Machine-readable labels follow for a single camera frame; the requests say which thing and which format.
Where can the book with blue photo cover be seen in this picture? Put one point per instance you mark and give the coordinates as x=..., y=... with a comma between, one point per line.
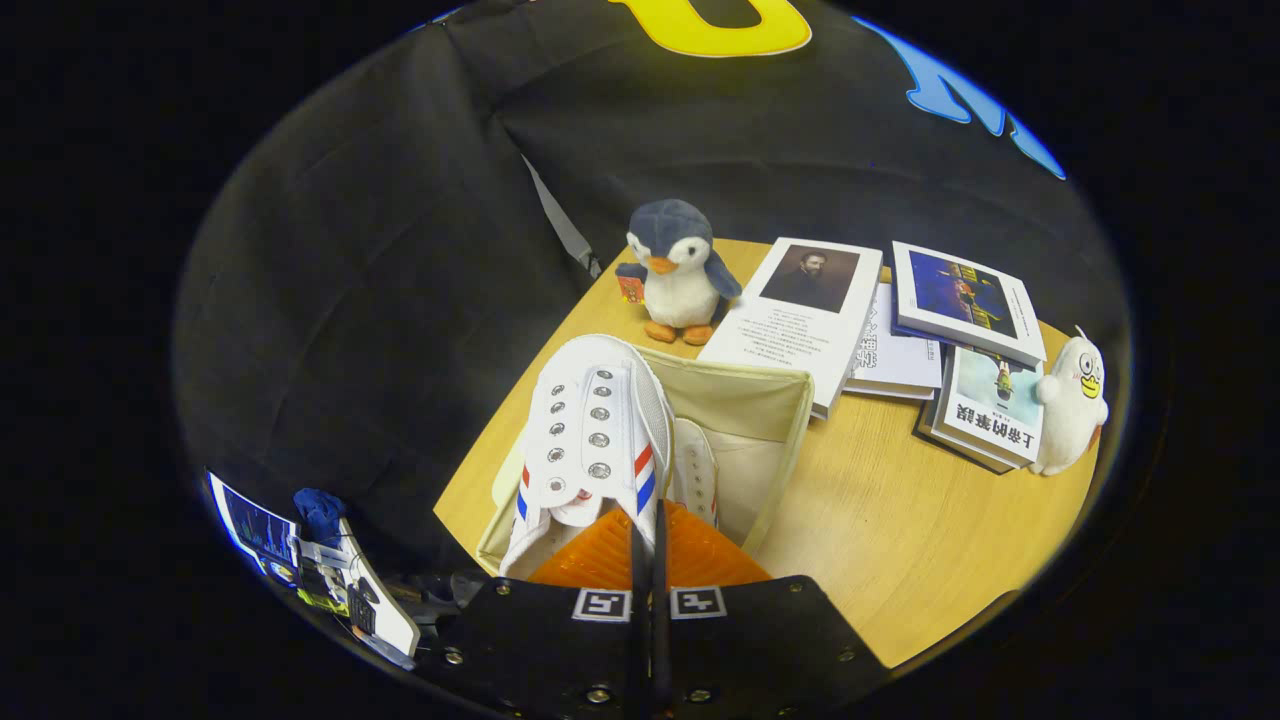
x=960, y=300

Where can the white book with portrait cover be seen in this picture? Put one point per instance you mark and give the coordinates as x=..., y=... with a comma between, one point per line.
x=790, y=340

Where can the dark-edged book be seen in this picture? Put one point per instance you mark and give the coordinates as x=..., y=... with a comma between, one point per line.
x=950, y=447

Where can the white duck plush toy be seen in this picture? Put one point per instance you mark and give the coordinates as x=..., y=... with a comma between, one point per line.
x=1075, y=410

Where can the beige fabric storage box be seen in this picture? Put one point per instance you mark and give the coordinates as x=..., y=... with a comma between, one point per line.
x=750, y=400

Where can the white canvas shoe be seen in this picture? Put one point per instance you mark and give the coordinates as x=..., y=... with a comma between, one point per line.
x=695, y=460
x=590, y=400

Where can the white panel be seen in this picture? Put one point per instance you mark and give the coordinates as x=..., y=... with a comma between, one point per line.
x=385, y=615

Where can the plain white book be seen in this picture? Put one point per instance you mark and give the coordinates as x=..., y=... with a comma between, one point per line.
x=895, y=360

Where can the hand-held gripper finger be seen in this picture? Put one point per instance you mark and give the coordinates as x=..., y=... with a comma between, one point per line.
x=660, y=640
x=637, y=640

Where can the blue cloth object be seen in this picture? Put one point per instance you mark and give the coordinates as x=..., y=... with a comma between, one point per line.
x=320, y=510

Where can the grey penguin plush toy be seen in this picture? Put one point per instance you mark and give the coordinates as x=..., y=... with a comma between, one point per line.
x=680, y=290

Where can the book with pale teal cover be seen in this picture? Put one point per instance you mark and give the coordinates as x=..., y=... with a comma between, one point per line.
x=1000, y=410

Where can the computer screen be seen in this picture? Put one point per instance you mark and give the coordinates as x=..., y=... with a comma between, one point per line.
x=255, y=525

